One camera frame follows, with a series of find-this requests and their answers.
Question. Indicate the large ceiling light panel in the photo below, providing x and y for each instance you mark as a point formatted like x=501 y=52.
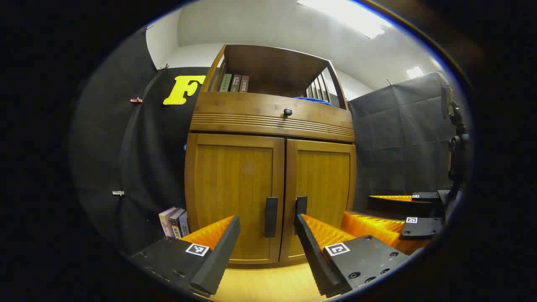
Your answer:
x=348 y=14

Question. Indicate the wooden ribbed cabinet drawer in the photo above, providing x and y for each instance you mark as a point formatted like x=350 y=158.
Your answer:
x=251 y=111

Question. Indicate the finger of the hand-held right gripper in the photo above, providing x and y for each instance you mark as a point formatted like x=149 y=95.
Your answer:
x=398 y=207
x=421 y=230

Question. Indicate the red cloth clip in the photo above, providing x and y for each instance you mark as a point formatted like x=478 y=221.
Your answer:
x=135 y=100

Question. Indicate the dark cover book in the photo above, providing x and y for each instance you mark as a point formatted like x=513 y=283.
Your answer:
x=176 y=224

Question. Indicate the grey-brown book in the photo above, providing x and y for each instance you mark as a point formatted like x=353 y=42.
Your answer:
x=235 y=83

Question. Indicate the wooden double-door shoe cabinet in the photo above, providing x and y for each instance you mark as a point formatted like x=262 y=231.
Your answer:
x=272 y=67

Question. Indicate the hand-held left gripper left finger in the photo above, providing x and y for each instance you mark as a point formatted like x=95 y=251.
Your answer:
x=220 y=256

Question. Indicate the wooden cabinet door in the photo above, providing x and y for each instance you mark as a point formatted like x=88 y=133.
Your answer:
x=235 y=180
x=323 y=180

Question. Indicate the small ceiling light panel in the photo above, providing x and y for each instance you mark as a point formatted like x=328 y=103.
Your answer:
x=414 y=72

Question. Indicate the blue cloth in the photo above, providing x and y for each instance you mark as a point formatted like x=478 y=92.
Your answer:
x=312 y=100

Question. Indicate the grey cover book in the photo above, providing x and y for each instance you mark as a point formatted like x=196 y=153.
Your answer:
x=184 y=224

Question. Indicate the brown book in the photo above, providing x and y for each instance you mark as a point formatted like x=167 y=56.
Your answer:
x=244 y=84

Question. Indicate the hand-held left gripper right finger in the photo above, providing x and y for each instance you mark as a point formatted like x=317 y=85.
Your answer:
x=312 y=256

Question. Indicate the white pink book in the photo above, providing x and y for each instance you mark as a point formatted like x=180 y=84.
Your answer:
x=165 y=220

